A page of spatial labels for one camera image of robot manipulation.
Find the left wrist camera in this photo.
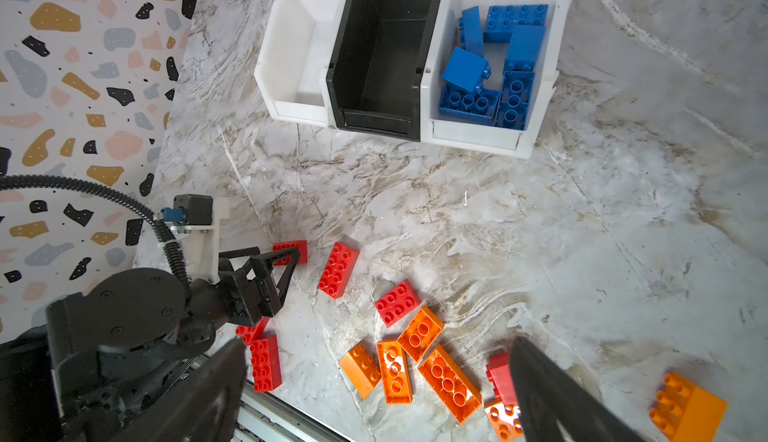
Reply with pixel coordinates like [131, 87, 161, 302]
[161, 194, 230, 284]

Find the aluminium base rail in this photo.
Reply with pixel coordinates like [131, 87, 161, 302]
[232, 385, 349, 442]

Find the small orange lego brick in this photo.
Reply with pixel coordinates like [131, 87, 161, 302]
[339, 343, 382, 399]

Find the small blue lego brick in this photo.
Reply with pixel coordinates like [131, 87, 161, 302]
[442, 47, 492, 93]

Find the blue lego brick pair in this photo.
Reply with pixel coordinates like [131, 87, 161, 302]
[504, 25, 546, 72]

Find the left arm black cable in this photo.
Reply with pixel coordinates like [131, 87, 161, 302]
[0, 174, 192, 299]

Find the red square lego brick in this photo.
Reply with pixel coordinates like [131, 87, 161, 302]
[375, 279, 421, 328]

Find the red lego brick bottom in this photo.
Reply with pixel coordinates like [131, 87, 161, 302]
[250, 335, 282, 392]

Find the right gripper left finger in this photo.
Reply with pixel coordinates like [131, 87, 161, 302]
[112, 339, 246, 441]

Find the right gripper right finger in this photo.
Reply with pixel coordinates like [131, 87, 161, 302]
[509, 336, 641, 441]

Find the orange long lego brick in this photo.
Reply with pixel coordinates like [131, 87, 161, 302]
[418, 344, 482, 424]

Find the left white bin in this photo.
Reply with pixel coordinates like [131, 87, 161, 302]
[254, 0, 346, 127]

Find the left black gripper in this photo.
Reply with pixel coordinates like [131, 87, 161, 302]
[218, 247, 300, 328]

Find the small red lego brick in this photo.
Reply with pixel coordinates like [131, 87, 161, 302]
[272, 239, 310, 267]

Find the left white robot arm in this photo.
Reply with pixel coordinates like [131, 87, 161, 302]
[1, 248, 301, 441]

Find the black middle bin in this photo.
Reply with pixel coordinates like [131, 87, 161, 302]
[326, 0, 441, 141]

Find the blue long lego brick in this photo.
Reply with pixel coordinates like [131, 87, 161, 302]
[438, 85, 501, 126]

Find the right white bin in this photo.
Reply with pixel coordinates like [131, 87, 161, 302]
[419, 0, 580, 160]

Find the white bin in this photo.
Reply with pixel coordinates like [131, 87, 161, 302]
[254, 0, 346, 127]
[419, 0, 580, 160]

